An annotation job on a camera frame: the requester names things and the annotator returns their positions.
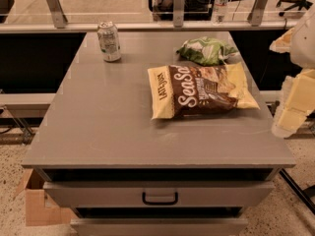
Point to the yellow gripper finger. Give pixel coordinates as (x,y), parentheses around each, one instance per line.
(283,43)
(297,102)

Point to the brown sea salt chip bag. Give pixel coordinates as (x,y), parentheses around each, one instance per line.
(188,90)

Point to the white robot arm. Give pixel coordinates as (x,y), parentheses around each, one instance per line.
(302,49)

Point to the green chip bag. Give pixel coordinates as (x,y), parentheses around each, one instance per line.
(206,51)

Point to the white 7up can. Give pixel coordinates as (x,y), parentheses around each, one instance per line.
(107,34)

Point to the black office chair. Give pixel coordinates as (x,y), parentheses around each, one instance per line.
(298,4)

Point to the clear plastic water bottle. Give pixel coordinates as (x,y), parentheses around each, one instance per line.
(219,11)

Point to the lower grey drawer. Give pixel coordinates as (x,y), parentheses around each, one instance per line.
(159,226)

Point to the grey drawer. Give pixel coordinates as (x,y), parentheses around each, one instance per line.
(129,194)
(159,226)

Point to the grey metal railing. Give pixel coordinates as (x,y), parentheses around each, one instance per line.
(134,15)

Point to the upper grey drawer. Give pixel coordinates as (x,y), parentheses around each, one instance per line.
(129,194)

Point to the brown cardboard box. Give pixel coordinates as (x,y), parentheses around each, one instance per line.
(40,209)

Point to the black drawer handle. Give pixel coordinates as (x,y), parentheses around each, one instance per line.
(169,200)

